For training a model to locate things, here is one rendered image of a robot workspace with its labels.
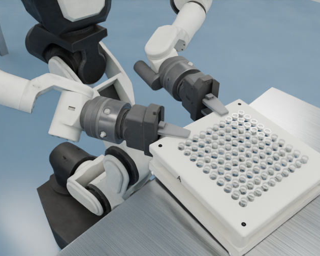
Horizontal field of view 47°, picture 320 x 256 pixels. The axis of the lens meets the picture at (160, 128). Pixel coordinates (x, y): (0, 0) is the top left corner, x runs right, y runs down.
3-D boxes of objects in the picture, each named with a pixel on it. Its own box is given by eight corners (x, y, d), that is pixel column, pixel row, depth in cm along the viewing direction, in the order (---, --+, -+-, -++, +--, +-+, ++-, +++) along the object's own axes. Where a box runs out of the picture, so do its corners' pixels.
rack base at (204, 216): (326, 189, 72) (330, 181, 70) (236, 260, 61) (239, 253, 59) (234, 121, 86) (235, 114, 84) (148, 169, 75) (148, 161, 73)
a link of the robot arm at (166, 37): (171, 81, 94) (192, 46, 100) (162, 54, 87) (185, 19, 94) (149, 77, 97) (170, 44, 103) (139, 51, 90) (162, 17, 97)
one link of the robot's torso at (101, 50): (50, 77, 119) (42, 44, 111) (83, 61, 126) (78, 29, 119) (76, 93, 112) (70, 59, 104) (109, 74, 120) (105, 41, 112)
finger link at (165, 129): (186, 141, 71) (156, 133, 72) (191, 131, 73) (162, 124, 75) (187, 135, 70) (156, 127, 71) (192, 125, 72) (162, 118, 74)
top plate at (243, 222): (334, 172, 68) (338, 164, 67) (242, 244, 57) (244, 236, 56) (237, 104, 83) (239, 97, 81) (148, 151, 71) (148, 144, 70)
